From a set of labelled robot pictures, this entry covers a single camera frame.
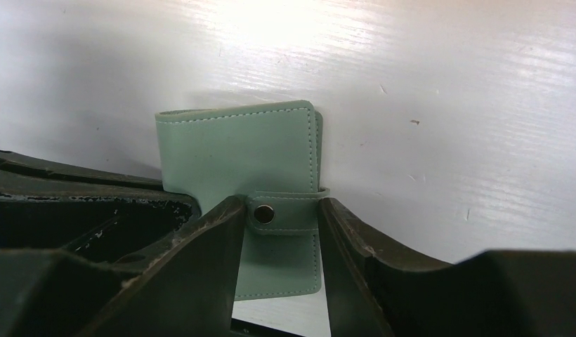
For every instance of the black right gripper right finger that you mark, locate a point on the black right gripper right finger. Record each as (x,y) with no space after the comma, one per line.
(376,286)

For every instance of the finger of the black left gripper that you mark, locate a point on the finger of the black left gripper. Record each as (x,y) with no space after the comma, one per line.
(107,218)

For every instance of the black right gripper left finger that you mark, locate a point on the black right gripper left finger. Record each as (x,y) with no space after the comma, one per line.
(187,291)

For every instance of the green card holder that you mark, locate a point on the green card holder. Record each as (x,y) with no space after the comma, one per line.
(270,156)

